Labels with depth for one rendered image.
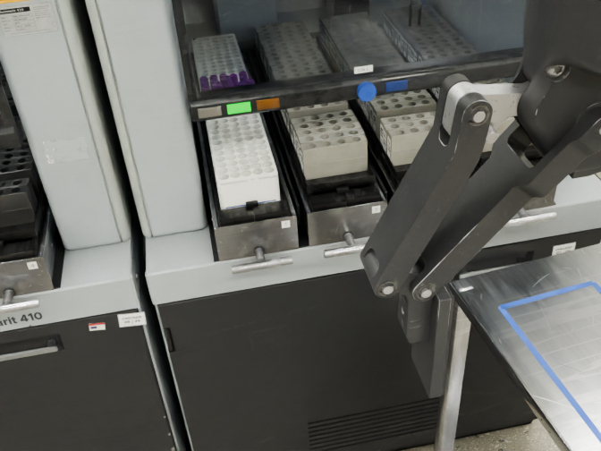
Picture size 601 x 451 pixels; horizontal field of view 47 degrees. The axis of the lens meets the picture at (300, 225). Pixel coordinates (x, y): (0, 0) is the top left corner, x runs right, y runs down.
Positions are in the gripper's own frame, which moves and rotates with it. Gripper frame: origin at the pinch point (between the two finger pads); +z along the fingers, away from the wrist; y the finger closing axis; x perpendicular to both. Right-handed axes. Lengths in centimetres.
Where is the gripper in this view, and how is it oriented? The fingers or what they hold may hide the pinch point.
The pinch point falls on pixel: (551, 338)
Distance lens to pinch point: 39.2
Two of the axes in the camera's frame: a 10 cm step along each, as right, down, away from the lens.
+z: 0.5, 7.9, 6.1
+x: -1.9, -5.9, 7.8
